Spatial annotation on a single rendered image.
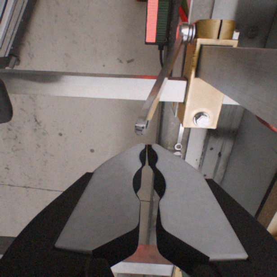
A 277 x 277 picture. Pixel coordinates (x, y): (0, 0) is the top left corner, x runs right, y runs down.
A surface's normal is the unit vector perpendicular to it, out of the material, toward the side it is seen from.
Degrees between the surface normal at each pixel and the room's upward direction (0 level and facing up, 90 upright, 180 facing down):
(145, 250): 90
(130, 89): 0
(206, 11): 0
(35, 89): 0
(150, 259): 90
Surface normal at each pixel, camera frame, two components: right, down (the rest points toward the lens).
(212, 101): -0.04, 0.46
